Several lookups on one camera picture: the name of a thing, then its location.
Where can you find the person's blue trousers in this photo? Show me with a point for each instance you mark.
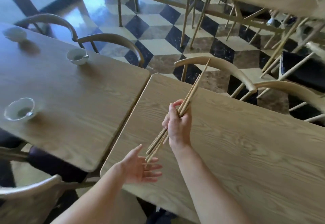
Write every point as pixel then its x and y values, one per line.
pixel 162 218

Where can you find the pale green ceramic spoon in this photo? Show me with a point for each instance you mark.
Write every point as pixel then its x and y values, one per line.
pixel 85 56
pixel 24 112

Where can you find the bundle of wooden chopsticks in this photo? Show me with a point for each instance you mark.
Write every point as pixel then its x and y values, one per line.
pixel 157 143

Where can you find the person's right forearm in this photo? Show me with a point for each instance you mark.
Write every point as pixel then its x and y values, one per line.
pixel 203 193

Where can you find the person's right hand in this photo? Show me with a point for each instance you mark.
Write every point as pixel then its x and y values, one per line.
pixel 180 127

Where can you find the person's left forearm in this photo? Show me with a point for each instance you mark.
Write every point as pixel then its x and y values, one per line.
pixel 89 203

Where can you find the white ceramic bowl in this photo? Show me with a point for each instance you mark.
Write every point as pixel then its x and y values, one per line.
pixel 71 53
pixel 11 107
pixel 14 33

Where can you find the person's left hand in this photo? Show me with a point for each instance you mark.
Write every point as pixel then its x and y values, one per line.
pixel 134 170

